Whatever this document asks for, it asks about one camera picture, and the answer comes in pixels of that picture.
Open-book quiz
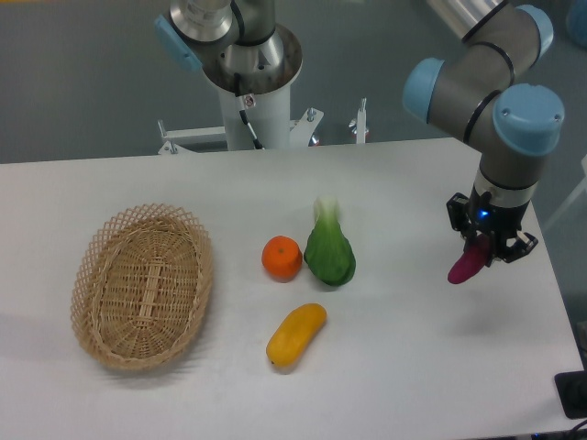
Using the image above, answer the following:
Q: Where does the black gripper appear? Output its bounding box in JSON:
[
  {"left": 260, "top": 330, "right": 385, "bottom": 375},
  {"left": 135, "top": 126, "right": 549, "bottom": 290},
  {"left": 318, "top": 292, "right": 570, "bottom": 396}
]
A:
[{"left": 447, "top": 189, "right": 537, "bottom": 267}]

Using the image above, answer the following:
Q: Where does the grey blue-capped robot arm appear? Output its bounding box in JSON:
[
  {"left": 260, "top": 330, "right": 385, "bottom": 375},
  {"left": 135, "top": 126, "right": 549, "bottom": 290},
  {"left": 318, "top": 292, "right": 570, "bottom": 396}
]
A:
[{"left": 154, "top": 1, "right": 565, "bottom": 266}]

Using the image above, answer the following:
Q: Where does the oval wicker basket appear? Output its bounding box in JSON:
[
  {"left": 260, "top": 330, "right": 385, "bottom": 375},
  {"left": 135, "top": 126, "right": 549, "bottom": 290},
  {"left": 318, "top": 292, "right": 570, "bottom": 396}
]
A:
[{"left": 70, "top": 203, "right": 214, "bottom": 371}]

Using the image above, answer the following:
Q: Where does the green bok choy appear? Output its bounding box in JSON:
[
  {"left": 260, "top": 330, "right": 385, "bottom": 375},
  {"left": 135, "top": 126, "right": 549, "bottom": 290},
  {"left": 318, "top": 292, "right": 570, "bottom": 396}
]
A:
[{"left": 304, "top": 197, "right": 356, "bottom": 287}]

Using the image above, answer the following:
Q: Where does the black device at table edge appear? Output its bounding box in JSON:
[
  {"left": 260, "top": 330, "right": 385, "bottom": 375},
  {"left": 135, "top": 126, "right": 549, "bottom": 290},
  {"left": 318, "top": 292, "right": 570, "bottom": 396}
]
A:
[{"left": 554, "top": 370, "right": 587, "bottom": 420}]

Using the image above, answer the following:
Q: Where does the orange tangerine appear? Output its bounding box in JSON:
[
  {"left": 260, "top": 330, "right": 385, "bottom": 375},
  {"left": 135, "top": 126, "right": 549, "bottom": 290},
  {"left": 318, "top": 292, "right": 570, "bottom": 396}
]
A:
[{"left": 261, "top": 236, "right": 303, "bottom": 281}]

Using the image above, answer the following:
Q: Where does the yellow mango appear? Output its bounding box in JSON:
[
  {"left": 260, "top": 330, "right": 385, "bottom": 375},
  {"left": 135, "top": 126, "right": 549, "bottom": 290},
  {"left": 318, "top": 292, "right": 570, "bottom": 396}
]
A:
[{"left": 266, "top": 303, "right": 327, "bottom": 369}]

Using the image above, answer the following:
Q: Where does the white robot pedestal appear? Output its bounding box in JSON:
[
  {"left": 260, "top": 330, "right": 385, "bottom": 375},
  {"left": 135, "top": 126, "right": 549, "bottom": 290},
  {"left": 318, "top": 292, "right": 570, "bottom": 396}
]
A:
[{"left": 204, "top": 25, "right": 303, "bottom": 150}]

